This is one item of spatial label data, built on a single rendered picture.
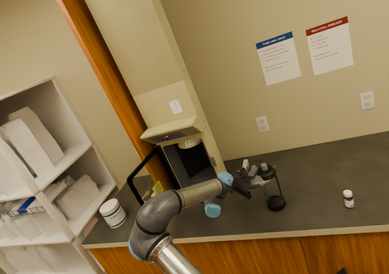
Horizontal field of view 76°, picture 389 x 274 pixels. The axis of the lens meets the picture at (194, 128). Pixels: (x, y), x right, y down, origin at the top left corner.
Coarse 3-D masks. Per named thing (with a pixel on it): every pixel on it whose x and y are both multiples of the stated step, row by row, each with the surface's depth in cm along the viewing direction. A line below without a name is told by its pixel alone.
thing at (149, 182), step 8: (152, 160) 142; (160, 160) 148; (136, 168) 130; (144, 168) 135; (152, 168) 141; (160, 168) 147; (136, 176) 129; (144, 176) 134; (152, 176) 140; (160, 176) 146; (168, 176) 152; (128, 184) 124; (136, 184) 128; (144, 184) 133; (152, 184) 139; (160, 184) 145; (168, 184) 151; (144, 192) 132; (152, 192) 138; (160, 192) 144; (144, 200) 132
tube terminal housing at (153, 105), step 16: (144, 96) 135; (160, 96) 133; (176, 96) 131; (192, 96) 132; (144, 112) 140; (160, 112) 138; (192, 112) 133; (208, 128) 145; (160, 144) 148; (208, 144) 140; (176, 176) 157
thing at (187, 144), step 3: (198, 138) 146; (186, 141) 146; (189, 141) 145; (192, 141) 145; (195, 141) 145; (198, 141) 146; (180, 144) 149; (183, 144) 147; (186, 144) 146; (189, 144) 145; (192, 144) 145; (195, 144) 145; (180, 147) 150; (183, 147) 147; (186, 147) 146; (189, 147) 145
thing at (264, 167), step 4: (264, 164) 123; (260, 168) 126; (264, 168) 122; (268, 168) 124; (272, 168) 123; (260, 172) 123; (264, 172) 122; (268, 172) 121; (272, 172) 121; (260, 176) 122; (264, 176) 121; (268, 176) 120
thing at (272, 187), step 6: (258, 168) 129; (264, 180) 121; (270, 180) 121; (276, 180) 123; (264, 186) 124; (270, 186) 123; (276, 186) 123; (264, 192) 127; (270, 192) 124; (276, 192) 124; (270, 198) 126; (276, 198) 125; (270, 204) 129; (276, 204) 127
